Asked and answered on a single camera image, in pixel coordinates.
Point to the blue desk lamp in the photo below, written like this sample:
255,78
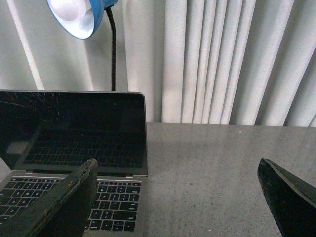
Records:
81,19

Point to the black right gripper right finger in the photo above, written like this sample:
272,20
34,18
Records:
291,200

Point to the white pleated curtain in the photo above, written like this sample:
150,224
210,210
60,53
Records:
245,62

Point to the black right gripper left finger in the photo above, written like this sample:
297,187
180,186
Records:
61,212

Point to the silver laptop black keyboard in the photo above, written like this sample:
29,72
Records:
45,135

